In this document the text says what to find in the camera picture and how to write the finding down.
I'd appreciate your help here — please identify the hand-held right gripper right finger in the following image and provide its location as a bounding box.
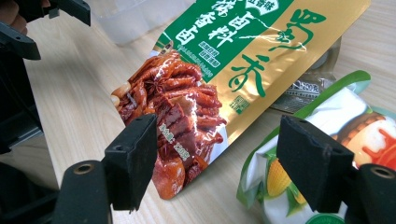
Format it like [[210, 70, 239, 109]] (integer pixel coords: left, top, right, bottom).
[[276, 115, 356, 214]]

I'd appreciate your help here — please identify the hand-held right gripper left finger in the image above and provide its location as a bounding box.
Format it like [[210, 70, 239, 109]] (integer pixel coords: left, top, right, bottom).
[[104, 113, 159, 213]]

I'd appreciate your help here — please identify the orange white clear packet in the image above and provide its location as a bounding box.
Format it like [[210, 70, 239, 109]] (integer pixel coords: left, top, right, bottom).
[[270, 36, 343, 115]]

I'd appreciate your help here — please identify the green and gold food packet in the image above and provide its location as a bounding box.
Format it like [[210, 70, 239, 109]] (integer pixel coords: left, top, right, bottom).
[[110, 0, 372, 201]]

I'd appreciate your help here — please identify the white green corn packet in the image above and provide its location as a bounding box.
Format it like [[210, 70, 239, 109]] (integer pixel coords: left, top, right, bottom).
[[235, 69, 396, 224]]

